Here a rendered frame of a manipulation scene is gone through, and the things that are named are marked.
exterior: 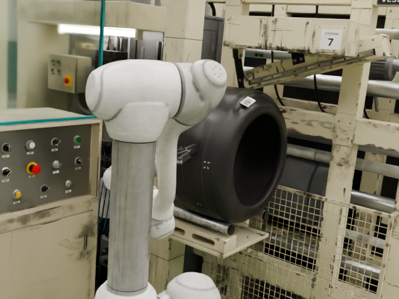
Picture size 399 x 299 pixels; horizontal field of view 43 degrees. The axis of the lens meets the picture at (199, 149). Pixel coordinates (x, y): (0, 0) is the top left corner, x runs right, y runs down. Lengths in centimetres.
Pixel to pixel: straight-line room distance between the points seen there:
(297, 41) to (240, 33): 29
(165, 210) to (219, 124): 50
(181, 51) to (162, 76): 113
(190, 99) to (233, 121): 81
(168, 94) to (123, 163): 19
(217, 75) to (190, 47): 112
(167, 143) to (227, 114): 60
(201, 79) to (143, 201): 31
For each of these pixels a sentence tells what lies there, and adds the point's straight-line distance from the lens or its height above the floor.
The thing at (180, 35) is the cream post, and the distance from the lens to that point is 224.
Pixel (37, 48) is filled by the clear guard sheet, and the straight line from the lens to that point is 211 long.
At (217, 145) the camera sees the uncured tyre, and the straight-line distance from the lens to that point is 190.
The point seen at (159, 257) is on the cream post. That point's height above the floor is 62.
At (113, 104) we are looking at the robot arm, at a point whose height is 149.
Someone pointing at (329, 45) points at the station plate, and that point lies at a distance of 216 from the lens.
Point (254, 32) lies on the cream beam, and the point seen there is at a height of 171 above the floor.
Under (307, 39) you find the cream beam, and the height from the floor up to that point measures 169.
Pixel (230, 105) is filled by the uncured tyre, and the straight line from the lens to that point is 197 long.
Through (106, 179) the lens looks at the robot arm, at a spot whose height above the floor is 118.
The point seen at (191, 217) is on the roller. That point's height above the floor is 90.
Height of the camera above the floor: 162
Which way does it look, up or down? 11 degrees down
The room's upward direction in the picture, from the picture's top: 5 degrees clockwise
